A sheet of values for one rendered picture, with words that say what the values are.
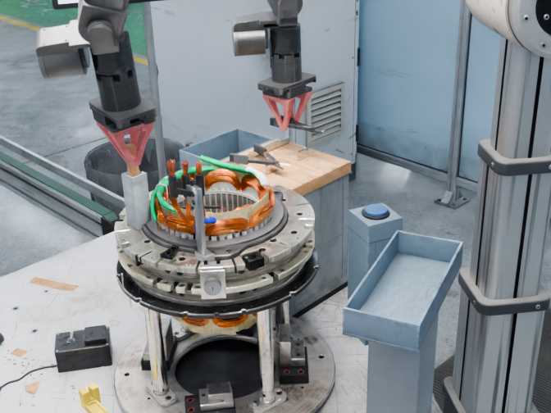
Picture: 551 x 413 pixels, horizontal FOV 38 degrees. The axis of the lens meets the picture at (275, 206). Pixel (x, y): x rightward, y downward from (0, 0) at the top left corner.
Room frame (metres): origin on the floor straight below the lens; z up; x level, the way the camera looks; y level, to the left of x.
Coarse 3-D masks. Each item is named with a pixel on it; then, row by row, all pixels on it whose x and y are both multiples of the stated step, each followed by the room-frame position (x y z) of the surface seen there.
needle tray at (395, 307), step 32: (384, 256) 1.06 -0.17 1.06; (416, 256) 1.11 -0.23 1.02; (448, 256) 1.09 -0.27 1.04; (384, 288) 1.02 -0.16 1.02; (416, 288) 1.01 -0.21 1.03; (448, 288) 1.00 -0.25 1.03; (352, 320) 0.90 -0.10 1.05; (384, 320) 0.88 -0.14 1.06; (416, 320) 0.93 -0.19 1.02; (384, 352) 0.96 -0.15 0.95; (416, 352) 0.94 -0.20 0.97; (384, 384) 0.96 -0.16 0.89; (416, 384) 0.93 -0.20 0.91
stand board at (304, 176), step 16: (288, 144) 1.52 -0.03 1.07; (224, 160) 1.44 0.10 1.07; (288, 160) 1.44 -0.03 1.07; (304, 160) 1.43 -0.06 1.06; (320, 160) 1.43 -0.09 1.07; (336, 160) 1.43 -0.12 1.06; (272, 176) 1.36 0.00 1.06; (288, 176) 1.36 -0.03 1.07; (304, 176) 1.35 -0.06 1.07; (320, 176) 1.35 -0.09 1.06; (336, 176) 1.39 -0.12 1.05; (304, 192) 1.32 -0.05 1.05
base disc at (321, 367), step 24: (144, 336) 1.23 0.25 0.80; (216, 336) 1.22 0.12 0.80; (240, 336) 1.22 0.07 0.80; (312, 336) 1.21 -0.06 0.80; (120, 360) 1.16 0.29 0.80; (312, 360) 1.14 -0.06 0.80; (120, 384) 1.09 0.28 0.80; (144, 384) 1.09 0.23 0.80; (168, 384) 1.09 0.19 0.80; (288, 384) 1.08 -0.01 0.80; (312, 384) 1.07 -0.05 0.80; (144, 408) 1.03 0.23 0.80; (168, 408) 1.02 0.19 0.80; (240, 408) 1.02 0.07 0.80; (288, 408) 1.02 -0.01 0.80; (312, 408) 1.01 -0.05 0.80
